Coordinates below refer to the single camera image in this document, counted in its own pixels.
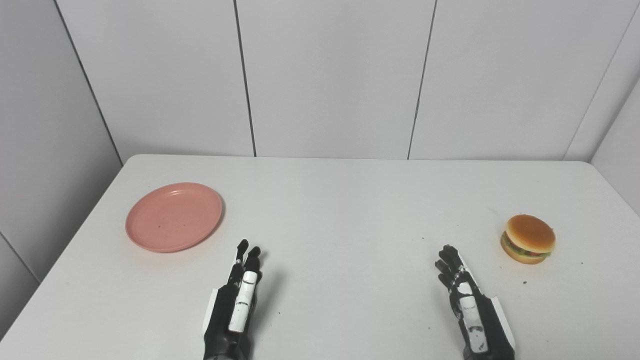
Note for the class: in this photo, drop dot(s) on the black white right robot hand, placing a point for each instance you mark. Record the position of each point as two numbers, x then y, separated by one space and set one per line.
482 325

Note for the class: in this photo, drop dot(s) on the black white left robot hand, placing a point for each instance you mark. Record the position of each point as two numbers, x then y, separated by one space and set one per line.
225 320

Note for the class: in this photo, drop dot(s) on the toy hamburger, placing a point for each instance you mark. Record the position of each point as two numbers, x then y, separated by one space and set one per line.
529 239

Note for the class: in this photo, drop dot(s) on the pink round plate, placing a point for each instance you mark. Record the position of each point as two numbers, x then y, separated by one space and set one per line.
174 217

